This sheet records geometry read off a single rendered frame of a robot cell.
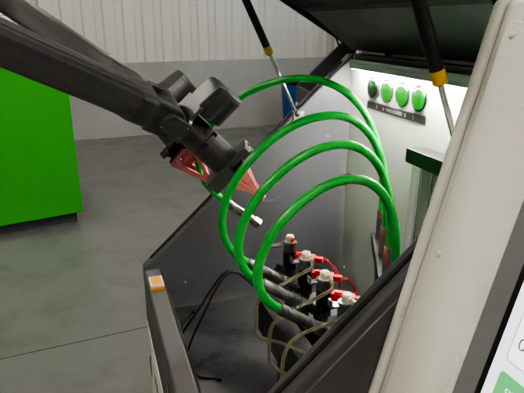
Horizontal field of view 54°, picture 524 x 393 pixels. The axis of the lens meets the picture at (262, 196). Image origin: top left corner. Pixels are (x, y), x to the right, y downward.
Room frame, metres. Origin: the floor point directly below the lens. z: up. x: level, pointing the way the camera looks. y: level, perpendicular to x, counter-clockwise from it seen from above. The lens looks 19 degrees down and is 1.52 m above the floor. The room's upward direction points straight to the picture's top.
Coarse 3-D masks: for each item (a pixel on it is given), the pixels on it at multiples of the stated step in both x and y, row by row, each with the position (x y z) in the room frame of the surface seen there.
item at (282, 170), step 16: (320, 144) 0.76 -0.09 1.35; (336, 144) 0.77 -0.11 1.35; (352, 144) 0.78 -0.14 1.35; (304, 160) 0.75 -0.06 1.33; (272, 176) 0.74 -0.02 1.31; (384, 176) 0.80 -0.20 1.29; (256, 192) 0.74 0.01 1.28; (240, 224) 0.72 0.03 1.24; (240, 240) 0.72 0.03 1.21; (240, 256) 0.72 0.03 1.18; (384, 256) 0.81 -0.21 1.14; (272, 288) 0.73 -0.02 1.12
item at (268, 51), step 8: (248, 0) 1.23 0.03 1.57; (248, 8) 1.23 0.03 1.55; (256, 16) 1.23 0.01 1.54; (256, 24) 1.23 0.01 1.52; (256, 32) 1.24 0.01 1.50; (264, 40) 1.24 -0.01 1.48; (264, 48) 1.24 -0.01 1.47; (272, 56) 1.25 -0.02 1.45; (288, 96) 1.25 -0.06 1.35; (296, 112) 1.25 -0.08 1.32
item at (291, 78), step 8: (272, 80) 1.00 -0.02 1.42; (280, 80) 1.00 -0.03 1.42; (288, 80) 1.00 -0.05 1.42; (296, 80) 1.00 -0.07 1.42; (304, 80) 0.99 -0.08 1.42; (312, 80) 0.99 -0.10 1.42; (320, 80) 0.99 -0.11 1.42; (328, 80) 0.99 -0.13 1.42; (248, 88) 1.01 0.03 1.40; (256, 88) 1.00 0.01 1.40; (264, 88) 1.00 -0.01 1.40; (336, 88) 0.99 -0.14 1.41; (344, 88) 0.99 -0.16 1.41; (240, 96) 1.00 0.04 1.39; (248, 96) 1.01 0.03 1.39; (352, 96) 0.99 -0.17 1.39; (360, 104) 0.99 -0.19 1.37; (360, 112) 0.99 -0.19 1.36; (368, 112) 0.99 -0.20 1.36; (368, 120) 0.98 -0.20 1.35; (376, 128) 0.99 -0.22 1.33; (376, 136) 0.98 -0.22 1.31; (200, 168) 1.01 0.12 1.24
